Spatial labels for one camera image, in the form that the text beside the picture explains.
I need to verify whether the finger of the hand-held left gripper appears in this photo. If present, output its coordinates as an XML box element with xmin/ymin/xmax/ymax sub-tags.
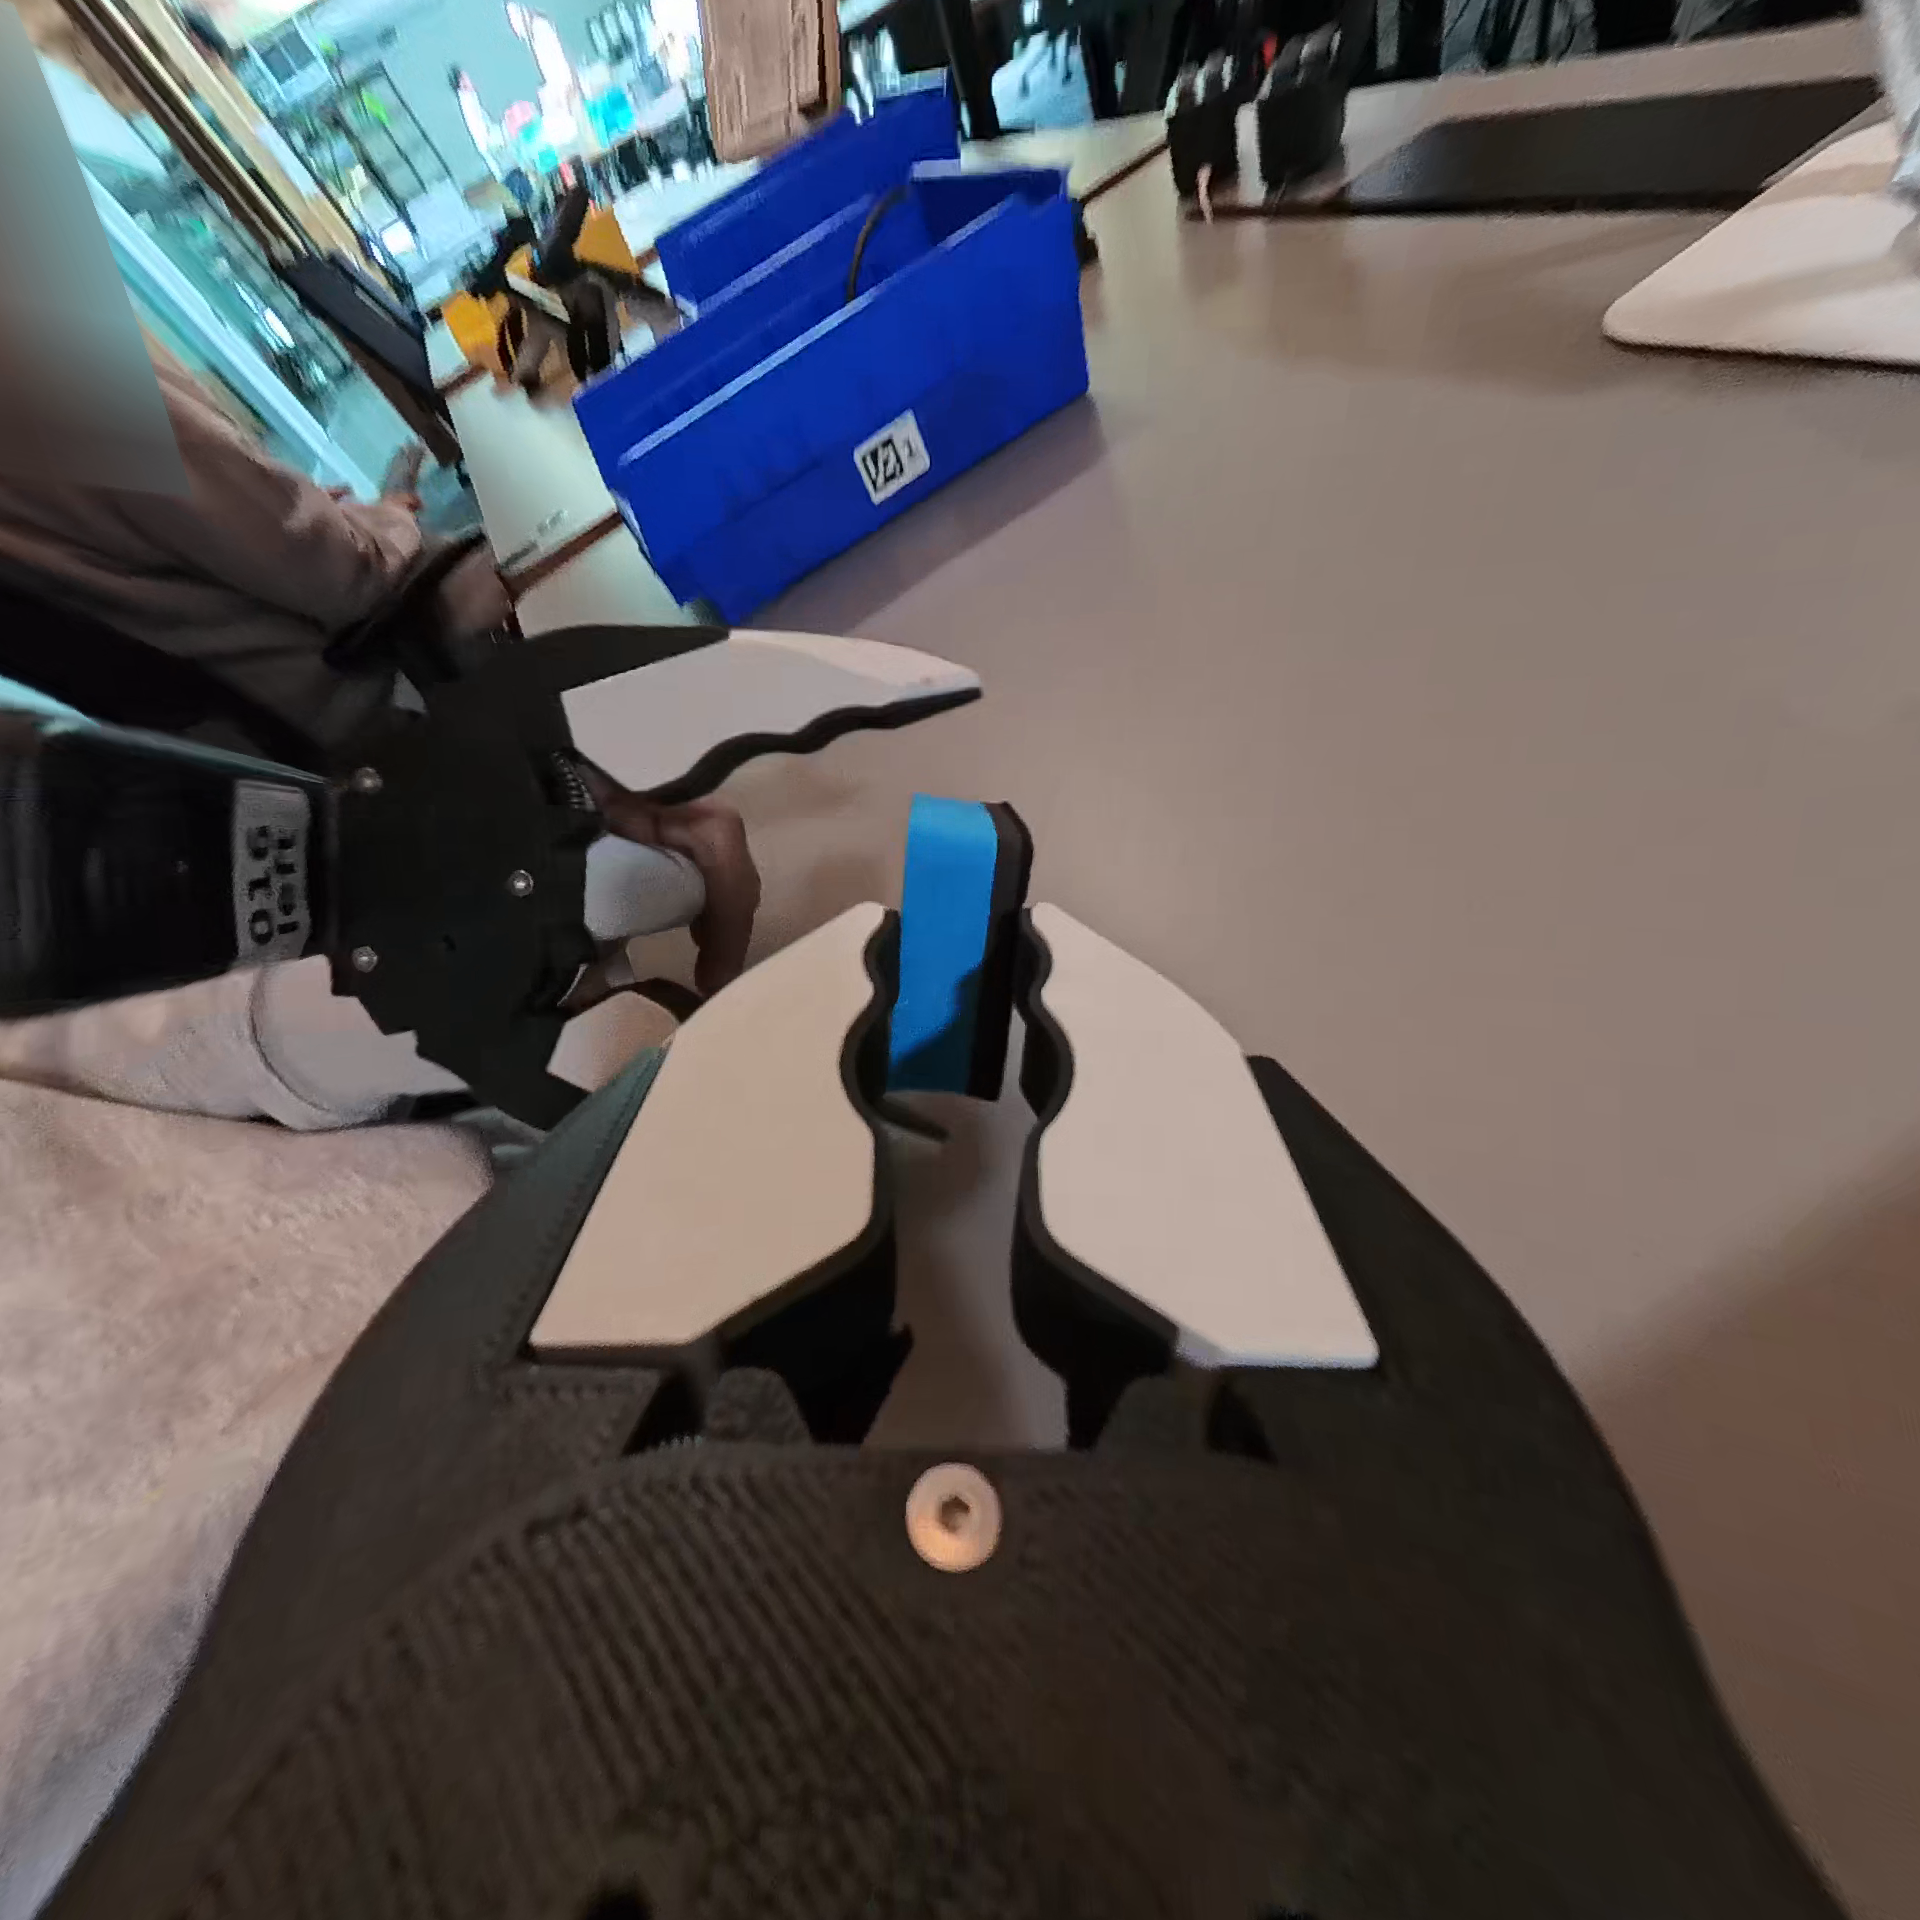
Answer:
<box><xmin>558</xmin><ymin>989</ymin><xmax>685</xmax><ymax>1091</ymax></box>
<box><xmin>563</xmin><ymin>631</ymin><xmax>983</xmax><ymax>803</ymax></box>

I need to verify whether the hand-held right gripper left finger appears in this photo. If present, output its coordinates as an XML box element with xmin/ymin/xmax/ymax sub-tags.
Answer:
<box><xmin>526</xmin><ymin>903</ymin><xmax>904</xmax><ymax>1446</ymax></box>

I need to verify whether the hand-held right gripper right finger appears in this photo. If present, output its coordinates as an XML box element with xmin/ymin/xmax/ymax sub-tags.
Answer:
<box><xmin>1012</xmin><ymin>903</ymin><xmax>1380</xmax><ymax>1446</ymax></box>

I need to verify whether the blue plastic bin with sticker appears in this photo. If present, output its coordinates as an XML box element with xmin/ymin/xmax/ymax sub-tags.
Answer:
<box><xmin>574</xmin><ymin>166</ymin><xmax>1090</xmax><ymax>627</ymax></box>

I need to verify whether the blue black whiteboard eraser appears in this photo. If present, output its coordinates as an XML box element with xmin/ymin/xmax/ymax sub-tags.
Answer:
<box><xmin>887</xmin><ymin>793</ymin><xmax>1039</xmax><ymax>1102</ymax></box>

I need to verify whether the person's left forearm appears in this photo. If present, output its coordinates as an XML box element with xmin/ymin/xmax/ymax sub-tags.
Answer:
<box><xmin>0</xmin><ymin>960</ymin><xmax>502</xmax><ymax>1134</ymax></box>

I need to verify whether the person's left hand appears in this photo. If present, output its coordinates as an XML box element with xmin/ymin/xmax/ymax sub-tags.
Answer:
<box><xmin>599</xmin><ymin>793</ymin><xmax>760</xmax><ymax>1027</ymax></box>

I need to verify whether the person's grey sweatshirt torso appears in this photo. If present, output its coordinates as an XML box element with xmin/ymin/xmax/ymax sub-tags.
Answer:
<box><xmin>0</xmin><ymin>1070</ymin><xmax>519</xmax><ymax>1920</ymax></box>

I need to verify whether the brown cardboard sign board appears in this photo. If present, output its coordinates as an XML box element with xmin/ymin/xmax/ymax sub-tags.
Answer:
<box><xmin>701</xmin><ymin>0</ymin><xmax>847</xmax><ymax>163</ymax></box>

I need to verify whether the black battery charger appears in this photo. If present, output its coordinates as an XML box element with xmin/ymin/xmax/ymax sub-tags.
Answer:
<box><xmin>1259</xmin><ymin>20</ymin><xmax>1357</xmax><ymax>186</ymax></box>
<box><xmin>1166</xmin><ymin>58</ymin><xmax>1259</xmax><ymax>197</ymax></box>

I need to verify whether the black cable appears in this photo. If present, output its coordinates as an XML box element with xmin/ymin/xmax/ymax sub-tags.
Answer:
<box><xmin>843</xmin><ymin>186</ymin><xmax>921</xmax><ymax>303</ymax></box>

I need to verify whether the white wire stand base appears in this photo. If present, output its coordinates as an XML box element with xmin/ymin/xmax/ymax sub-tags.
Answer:
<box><xmin>1604</xmin><ymin>101</ymin><xmax>1920</xmax><ymax>373</ymax></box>

